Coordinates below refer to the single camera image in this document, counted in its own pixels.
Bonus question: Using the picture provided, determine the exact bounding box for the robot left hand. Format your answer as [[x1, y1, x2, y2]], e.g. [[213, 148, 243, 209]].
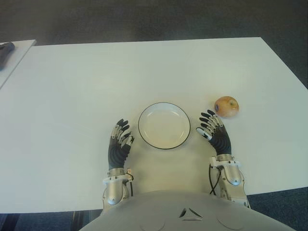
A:
[[107, 118, 135, 170]]

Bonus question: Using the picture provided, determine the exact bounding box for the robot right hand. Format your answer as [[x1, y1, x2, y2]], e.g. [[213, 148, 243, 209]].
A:
[[196, 109, 233, 156]]

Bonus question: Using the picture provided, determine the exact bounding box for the yellow-red apple with sticker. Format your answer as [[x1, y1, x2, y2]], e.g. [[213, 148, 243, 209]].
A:
[[214, 96, 240, 118]]

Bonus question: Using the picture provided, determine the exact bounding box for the white plate black rim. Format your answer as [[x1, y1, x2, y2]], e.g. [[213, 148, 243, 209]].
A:
[[138, 102, 192, 150]]

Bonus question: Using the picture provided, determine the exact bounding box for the grey robot torso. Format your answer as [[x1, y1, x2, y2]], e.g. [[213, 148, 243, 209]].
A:
[[77, 190, 293, 231]]

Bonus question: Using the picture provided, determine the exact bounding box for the dark device on side table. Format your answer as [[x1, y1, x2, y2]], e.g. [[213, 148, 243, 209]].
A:
[[0, 42, 15, 71]]

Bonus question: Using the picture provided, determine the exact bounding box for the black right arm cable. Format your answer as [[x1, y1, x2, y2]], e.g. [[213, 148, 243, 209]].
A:
[[208, 165, 222, 196]]

